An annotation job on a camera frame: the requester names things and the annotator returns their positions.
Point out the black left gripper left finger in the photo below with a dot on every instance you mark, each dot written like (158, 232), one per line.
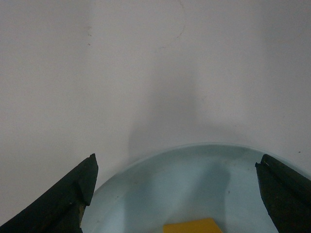
(61, 208)

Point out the yellow toy block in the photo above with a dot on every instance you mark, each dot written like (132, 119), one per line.
(206, 225)

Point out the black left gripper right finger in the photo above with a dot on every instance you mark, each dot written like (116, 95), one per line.
(286, 195)

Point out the light blue round plate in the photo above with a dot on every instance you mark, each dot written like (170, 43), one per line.
(217, 181)

